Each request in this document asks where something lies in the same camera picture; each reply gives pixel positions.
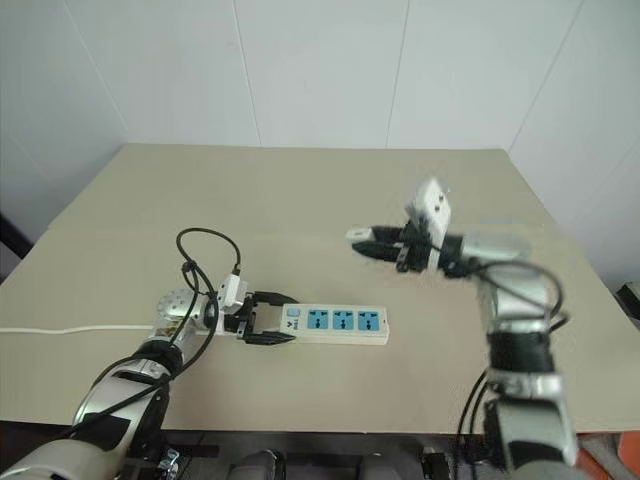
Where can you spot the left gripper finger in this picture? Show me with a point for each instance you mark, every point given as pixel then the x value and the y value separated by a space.
pixel 270 338
pixel 275 298

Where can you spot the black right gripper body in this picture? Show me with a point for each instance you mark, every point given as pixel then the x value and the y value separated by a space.
pixel 412 250

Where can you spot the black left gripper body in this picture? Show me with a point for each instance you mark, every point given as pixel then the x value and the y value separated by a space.
pixel 239 320

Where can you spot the white charger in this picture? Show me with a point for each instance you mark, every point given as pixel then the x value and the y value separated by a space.
pixel 359 234

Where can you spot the white power strip blue sockets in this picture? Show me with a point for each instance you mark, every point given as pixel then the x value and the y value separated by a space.
pixel 340 325

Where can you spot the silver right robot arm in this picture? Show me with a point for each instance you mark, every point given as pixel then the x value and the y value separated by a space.
pixel 515 296

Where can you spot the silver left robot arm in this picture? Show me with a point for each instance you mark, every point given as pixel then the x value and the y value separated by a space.
pixel 174 306

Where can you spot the small black box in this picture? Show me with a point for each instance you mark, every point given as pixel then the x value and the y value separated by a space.
pixel 434 462

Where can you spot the dark boxy object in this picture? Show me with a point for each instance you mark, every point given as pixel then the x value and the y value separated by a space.
pixel 631 301

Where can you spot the dark angular object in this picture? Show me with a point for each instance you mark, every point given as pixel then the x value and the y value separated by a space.
pixel 11 240

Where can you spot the orange object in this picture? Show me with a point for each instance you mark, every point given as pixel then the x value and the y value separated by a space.
pixel 631 457

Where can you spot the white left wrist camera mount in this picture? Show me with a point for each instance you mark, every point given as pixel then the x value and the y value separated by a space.
pixel 233 290

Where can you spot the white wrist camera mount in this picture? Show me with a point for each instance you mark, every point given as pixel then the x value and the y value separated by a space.
pixel 434 207
pixel 233 290

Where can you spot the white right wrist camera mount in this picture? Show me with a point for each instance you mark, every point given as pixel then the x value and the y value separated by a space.
pixel 434 207

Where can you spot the silver metal bracket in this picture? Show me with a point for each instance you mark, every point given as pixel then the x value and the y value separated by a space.
pixel 171 461

